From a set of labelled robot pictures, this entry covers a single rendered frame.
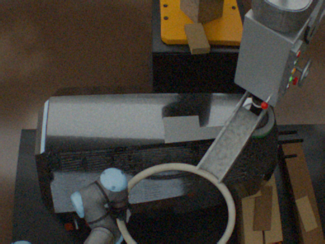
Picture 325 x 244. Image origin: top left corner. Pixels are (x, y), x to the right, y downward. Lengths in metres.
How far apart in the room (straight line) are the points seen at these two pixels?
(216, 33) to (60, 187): 1.22
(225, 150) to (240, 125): 0.13
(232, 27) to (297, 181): 1.09
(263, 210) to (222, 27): 1.11
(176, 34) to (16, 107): 1.44
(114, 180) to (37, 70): 2.11
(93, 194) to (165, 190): 0.69
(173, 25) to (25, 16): 1.90
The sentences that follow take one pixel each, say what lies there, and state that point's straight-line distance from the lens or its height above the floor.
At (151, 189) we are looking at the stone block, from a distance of 2.11.
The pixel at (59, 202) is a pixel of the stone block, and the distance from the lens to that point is 2.17.
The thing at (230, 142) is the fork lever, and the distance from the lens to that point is 1.93.
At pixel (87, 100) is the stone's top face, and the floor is 0.81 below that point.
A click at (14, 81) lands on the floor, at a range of 3.50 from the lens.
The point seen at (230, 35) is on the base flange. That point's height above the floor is 0.78.
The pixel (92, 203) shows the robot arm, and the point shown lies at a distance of 1.50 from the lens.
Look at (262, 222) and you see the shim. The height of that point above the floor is 0.23.
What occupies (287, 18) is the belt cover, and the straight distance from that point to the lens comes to 1.45.
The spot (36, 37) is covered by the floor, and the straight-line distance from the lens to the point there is 3.77.
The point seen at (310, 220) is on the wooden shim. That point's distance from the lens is 2.76.
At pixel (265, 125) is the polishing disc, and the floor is 0.83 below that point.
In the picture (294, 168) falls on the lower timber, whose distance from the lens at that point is 2.89.
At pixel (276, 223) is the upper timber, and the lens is 2.57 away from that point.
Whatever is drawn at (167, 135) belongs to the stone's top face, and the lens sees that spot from 2.06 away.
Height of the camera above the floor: 2.58
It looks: 58 degrees down
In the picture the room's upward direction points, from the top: straight up
